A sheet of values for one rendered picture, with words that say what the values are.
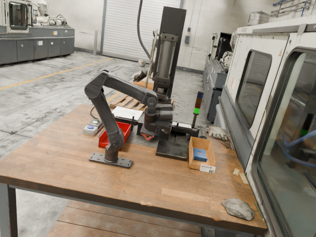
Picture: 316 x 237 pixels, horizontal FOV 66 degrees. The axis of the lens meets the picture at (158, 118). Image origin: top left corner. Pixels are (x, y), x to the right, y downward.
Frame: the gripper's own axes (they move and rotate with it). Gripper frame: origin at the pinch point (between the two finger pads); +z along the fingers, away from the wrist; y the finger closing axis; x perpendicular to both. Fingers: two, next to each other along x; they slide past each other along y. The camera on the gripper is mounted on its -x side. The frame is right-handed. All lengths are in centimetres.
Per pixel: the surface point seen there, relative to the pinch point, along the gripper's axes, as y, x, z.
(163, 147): 4.8, -8.0, 12.6
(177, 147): 8.2, -15.6, 14.0
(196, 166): -5.2, -27.1, 5.9
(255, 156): 10, -56, 4
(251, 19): 480, -90, 146
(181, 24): 56, 0, -33
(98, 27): 805, 458, 457
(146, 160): -9.1, -1.9, 7.4
